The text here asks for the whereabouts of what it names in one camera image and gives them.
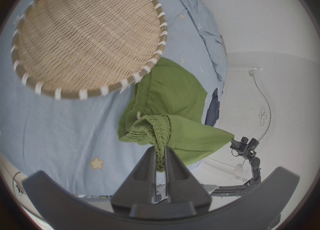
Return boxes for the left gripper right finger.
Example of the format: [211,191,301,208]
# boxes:
[165,147,212,206]

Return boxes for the pale blue quilt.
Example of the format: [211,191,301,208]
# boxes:
[160,0,228,82]

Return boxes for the green shorts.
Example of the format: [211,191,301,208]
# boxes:
[117,57,235,173]

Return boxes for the bed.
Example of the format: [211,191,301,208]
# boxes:
[0,0,273,199]

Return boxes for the dark blue garment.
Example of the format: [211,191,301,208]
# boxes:
[205,88,220,127]

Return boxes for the round woven basket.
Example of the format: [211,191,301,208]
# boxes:
[11,0,167,100]

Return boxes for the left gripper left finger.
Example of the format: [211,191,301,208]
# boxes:
[111,147,157,206]

